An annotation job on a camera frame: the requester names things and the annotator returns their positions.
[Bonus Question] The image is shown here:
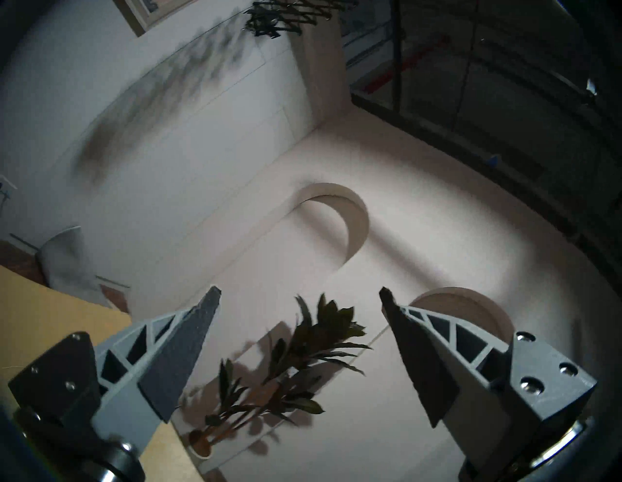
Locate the tall green potted plant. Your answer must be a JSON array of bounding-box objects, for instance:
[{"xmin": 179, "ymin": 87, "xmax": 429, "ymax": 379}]
[{"xmin": 187, "ymin": 293, "xmax": 373, "ymax": 460}]

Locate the wooden framed picture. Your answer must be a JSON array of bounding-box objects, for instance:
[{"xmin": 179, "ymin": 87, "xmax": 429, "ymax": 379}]
[{"xmin": 113, "ymin": 0, "xmax": 197, "ymax": 37}]

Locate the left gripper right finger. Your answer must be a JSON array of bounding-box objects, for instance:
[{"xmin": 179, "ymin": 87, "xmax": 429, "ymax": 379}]
[{"xmin": 379, "ymin": 287, "xmax": 598, "ymax": 479}]

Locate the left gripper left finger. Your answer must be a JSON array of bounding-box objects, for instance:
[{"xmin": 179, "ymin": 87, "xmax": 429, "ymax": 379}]
[{"xmin": 7, "ymin": 286, "xmax": 222, "ymax": 455}]

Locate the black lattice ceiling fixture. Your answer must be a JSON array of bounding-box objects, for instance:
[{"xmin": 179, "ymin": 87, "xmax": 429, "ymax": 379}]
[{"xmin": 243, "ymin": 0, "xmax": 361, "ymax": 39}]

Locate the grey shell chair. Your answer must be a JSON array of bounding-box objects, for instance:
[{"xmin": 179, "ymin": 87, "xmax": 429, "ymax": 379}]
[{"xmin": 36, "ymin": 226, "xmax": 130, "ymax": 310}]

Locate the light wooden display table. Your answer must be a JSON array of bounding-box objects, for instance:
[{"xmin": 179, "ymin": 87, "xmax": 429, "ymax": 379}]
[{"xmin": 0, "ymin": 265, "xmax": 204, "ymax": 482}]

